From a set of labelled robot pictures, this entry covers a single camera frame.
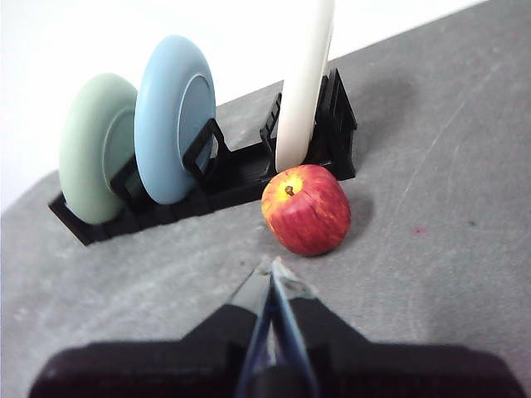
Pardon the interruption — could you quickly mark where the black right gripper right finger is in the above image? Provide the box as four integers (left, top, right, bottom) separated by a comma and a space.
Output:
271, 255, 527, 398

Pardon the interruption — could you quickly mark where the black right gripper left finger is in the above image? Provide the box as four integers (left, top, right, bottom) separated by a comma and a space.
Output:
27, 257, 274, 398

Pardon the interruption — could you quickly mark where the red apple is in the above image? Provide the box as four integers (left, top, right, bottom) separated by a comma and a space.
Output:
261, 163, 353, 257

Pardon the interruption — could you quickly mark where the green plate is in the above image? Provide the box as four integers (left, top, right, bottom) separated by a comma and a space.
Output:
57, 72, 140, 225

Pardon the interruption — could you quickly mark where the black plate rack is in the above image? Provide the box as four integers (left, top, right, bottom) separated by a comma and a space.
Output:
47, 67, 358, 247

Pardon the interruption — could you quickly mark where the blue plate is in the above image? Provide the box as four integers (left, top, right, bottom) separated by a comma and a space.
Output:
134, 34, 217, 206

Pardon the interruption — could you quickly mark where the cream plate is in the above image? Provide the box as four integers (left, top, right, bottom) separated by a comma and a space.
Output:
275, 0, 335, 172

